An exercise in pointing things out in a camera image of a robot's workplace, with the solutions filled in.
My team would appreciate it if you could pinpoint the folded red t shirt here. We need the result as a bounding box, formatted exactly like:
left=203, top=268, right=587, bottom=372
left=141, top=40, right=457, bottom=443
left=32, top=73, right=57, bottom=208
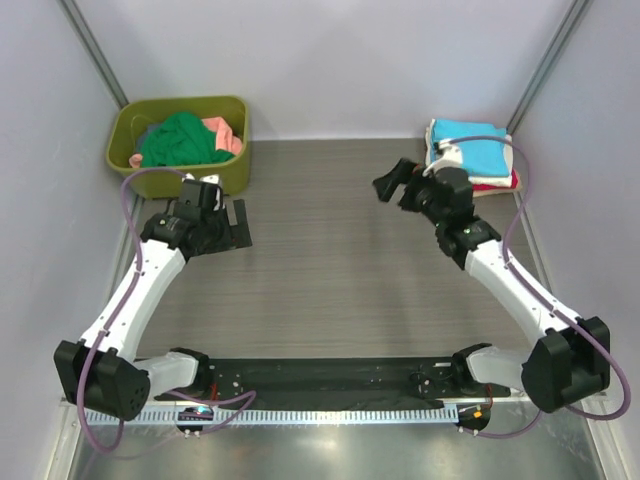
left=473, top=170, right=521, bottom=197

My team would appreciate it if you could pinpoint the aluminium frame post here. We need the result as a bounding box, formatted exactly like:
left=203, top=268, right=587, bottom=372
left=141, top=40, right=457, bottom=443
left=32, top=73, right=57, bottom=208
left=507, top=0, right=593, bottom=135
left=58, top=0, right=129, bottom=108

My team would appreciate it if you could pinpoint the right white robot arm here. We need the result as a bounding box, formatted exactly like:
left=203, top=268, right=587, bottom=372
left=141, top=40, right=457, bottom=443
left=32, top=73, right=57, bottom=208
left=372, top=158, right=611, bottom=413

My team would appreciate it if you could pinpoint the folded cream t shirt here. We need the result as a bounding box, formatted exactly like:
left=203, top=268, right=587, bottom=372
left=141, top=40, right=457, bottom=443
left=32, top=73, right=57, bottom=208
left=425, top=119, right=513, bottom=188

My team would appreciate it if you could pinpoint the light blue t shirt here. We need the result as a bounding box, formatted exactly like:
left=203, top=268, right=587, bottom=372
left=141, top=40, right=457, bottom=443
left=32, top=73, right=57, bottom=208
left=427, top=118, right=511, bottom=177

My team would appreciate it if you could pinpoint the right aluminium frame post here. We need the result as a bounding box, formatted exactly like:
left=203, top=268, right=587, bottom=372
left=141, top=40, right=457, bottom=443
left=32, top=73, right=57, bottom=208
left=507, top=0, right=593, bottom=135

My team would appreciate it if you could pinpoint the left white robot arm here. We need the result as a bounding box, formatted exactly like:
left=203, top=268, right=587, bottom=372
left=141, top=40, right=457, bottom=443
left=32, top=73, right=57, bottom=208
left=54, top=175, right=252, bottom=421

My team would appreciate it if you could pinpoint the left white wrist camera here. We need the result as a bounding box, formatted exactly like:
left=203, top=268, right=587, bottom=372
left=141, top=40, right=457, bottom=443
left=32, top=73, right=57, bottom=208
left=179, top=174, right=224, bottom=211

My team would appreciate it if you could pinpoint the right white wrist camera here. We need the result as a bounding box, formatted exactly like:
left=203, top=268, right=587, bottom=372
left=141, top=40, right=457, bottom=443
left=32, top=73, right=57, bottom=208
left=422, top=139, right=463, bottom=177

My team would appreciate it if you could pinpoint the left aluminium frame post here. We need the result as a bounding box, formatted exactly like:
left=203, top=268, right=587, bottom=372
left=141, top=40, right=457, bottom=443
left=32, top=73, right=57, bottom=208
left=58, top=0, right=129, bottom=108

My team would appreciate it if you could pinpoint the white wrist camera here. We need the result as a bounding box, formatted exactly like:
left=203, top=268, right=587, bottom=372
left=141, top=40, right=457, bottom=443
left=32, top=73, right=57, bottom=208
left=179, top=174, right=224, bottom=211
left=422, top=139, right=463, bottom=177

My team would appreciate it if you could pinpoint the green t shirt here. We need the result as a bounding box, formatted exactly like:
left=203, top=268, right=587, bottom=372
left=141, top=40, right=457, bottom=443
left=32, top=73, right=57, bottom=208
left=138, top=112, right=236, bottom=168

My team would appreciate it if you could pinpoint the folded tan t shirt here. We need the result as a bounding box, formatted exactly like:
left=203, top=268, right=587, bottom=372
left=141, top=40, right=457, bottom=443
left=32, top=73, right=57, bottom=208
left=473, top=171, right=522, bottom=198

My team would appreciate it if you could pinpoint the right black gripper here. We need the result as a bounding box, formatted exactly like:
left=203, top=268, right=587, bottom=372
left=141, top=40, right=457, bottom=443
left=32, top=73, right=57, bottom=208
left=375, top=157, right=448, bottom=227

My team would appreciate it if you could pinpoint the olive green plastic bin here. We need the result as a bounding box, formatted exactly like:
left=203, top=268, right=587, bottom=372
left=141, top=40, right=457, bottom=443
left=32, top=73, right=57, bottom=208
left=104, top=95, right=251, bottom=201

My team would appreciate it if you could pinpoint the salmon pink t shirt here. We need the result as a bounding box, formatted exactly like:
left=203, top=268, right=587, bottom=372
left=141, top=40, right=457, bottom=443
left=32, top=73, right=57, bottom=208
left=128, top=116, right=245, bottom=168

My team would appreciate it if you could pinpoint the white slotted cable duct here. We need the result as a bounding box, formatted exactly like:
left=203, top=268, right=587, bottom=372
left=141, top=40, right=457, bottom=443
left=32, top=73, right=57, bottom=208
left=82, top=407, right=459, bottom=427

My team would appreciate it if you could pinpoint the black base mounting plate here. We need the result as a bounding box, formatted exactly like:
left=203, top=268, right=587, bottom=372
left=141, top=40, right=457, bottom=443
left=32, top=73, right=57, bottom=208
left=181, top=357, right=510, bottom=409

